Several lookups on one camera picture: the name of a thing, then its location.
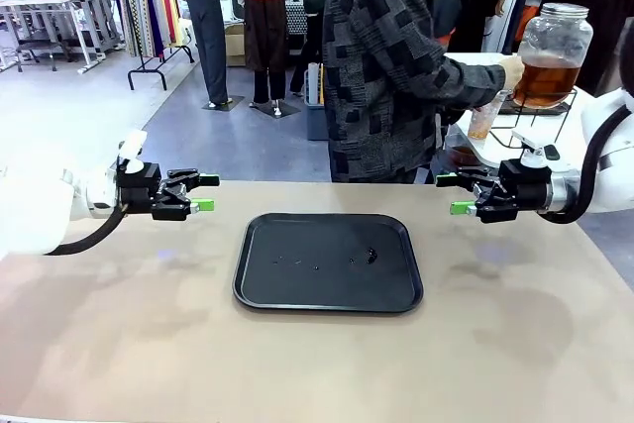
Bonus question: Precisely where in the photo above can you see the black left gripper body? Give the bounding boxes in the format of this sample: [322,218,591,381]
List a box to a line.
[116,162,162,218]

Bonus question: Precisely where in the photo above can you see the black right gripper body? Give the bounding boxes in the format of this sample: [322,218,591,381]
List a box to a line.
[498,160,554,221]

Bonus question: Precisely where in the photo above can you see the tall clear plastic cup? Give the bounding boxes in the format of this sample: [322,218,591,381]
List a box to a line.
[467,88,506,143]

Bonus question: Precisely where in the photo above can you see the glass tea dispenser jar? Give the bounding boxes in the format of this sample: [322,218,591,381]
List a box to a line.
[509,3,594,109]

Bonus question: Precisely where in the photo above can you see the person's right forearm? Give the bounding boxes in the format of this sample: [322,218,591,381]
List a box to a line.
[434,56,509,110]

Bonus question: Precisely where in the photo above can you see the person's right hand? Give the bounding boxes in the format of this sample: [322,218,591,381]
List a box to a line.
[497,54,526,93]

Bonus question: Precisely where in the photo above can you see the white side table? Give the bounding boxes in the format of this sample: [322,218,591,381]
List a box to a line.
[442,51,598,169]

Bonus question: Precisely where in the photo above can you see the black clothes rack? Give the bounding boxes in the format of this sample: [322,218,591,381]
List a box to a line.
[127,42,197,92]

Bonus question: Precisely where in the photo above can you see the cardboard box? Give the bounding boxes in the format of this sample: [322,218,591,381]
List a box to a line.
[224,21,248,68]

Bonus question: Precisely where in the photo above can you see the person in grey patchwork jacket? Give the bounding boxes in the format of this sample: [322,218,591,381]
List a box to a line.
[321,0,509,184]

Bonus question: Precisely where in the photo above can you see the mannequin in dark trousers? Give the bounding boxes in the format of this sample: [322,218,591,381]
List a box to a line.
[162,0,247,112]

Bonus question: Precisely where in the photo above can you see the black plastic serving tray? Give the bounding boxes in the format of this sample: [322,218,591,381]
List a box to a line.
[232,212,425,316]

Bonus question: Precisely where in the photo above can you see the mannequin in plaid shirt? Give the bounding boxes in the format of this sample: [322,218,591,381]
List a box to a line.
[227,0,316,120]

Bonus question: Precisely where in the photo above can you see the hanging colourful fabrics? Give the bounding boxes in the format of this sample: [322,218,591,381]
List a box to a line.
[107,0,182,60]

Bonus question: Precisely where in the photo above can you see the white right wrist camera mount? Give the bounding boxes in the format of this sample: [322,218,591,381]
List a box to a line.
[511,129,561,169]

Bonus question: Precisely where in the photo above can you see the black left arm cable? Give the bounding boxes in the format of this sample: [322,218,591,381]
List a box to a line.
[43,201,126,258]

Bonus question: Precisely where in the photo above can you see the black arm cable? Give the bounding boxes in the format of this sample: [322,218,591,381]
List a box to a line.
[43,201,126,258]
[536,105,634,226]

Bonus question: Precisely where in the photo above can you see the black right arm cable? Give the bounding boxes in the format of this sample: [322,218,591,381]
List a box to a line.
[536,105,634,226]

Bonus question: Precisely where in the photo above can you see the black wire dispenser stand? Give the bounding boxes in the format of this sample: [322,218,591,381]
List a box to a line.
[488,85,581,150]

